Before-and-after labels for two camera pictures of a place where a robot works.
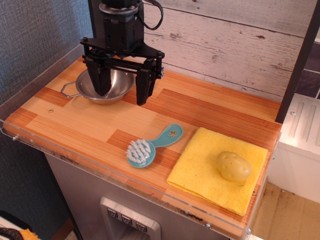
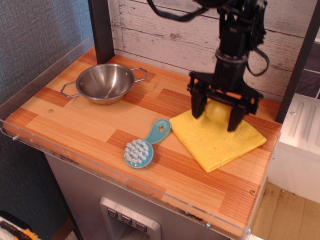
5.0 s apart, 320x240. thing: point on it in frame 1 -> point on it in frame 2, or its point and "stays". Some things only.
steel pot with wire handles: x=122 y=83 stays
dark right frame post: x=300 y=63 stays
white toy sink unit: x=295 y=164 stays
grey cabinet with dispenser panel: x=101 y=209 stays
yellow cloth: x=193 y=169 -> x=211 y=143
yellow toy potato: x=233 y=166 -> x=217 y=112
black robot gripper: x=124 y=45 -> x=226 y=85
